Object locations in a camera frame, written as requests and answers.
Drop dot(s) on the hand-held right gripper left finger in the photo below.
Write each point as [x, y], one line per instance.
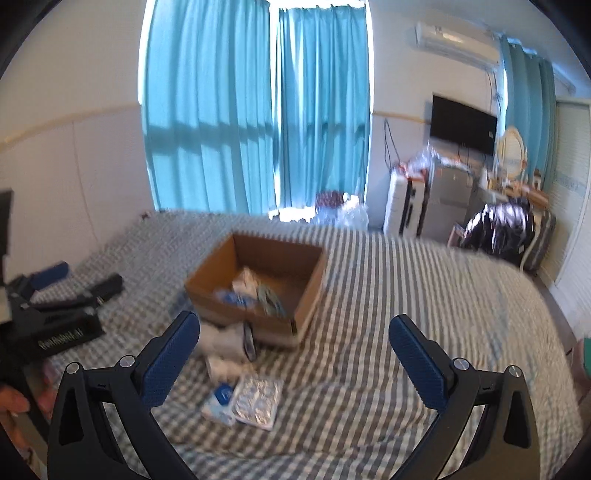
[168, 364]

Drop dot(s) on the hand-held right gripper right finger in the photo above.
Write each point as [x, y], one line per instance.
[415, 364]

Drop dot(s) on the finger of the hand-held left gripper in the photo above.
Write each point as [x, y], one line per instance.
[51, 272]
[106, 285]

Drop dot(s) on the person's left hand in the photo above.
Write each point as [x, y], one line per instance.
[11, 399]

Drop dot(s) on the white plastic packet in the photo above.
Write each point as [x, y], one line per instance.
[221, 339]

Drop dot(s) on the blue and white packet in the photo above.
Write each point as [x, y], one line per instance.
[218, 402]

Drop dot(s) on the white box with dark side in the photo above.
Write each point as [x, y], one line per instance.
[250, 342]

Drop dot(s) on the checked bed cover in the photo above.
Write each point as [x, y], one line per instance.
[369, 286]

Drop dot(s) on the blue plastic packet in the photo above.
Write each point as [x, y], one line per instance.
[231, 297]

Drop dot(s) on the silver blister pack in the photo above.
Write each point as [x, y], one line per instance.
[256, 398]

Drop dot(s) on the brown cardboard box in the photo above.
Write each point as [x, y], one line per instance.
[210, 279]

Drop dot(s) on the small white box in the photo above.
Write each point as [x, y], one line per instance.
[244, 279]

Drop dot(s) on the grey green packet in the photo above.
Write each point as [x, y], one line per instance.
[270, 300]

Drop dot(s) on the shiny black jacket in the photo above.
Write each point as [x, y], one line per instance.
[496, 230]

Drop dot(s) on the white suitcase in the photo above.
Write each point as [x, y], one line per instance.
[399, 205]

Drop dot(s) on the crumpled clear plastic bag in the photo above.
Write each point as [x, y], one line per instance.
[353, 214]

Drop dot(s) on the grey cabinet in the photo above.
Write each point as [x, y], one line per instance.
[450, 203]

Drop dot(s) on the dark suitcase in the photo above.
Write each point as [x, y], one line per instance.
[544, 240]

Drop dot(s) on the red patterned bag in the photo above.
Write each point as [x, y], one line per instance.
[328, 201]

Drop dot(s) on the wide blue curtain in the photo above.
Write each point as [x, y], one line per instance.
[207, 115]

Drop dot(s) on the clear plastic bag on cabinet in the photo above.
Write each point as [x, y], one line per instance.
[425, 159]

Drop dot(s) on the wooden dressing table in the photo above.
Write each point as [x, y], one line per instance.
[531, 194]

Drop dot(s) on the white wardrobe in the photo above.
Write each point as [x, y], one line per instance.
[572, 198]

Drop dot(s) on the oval white mirror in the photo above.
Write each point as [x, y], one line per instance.
[511, 152]

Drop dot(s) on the narrow blue curtain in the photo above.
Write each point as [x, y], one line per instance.
[323, 115]

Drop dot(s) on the blue curtain beside wardrobe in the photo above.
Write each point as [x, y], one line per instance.
[531, 106]

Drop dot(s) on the white air conditioner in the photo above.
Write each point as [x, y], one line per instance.
[455, 44]

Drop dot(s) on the black wall television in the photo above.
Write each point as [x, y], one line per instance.
[461, 122]

